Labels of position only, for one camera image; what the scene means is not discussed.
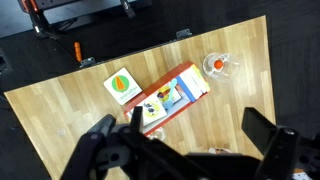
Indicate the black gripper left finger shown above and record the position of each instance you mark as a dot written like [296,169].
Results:
[82,163]

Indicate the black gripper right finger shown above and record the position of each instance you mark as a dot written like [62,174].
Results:
[276,144]

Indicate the clear plastic cup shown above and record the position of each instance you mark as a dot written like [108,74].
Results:
[223,67]

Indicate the orange ball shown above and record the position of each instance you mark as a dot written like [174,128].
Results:
[218,64]

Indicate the light blue plastic spoon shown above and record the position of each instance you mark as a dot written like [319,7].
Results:
[169,103]

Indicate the red cardboard box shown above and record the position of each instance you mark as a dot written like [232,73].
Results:
[191,86]

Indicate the orange handled tool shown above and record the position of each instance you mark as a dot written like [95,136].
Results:
[78,52]

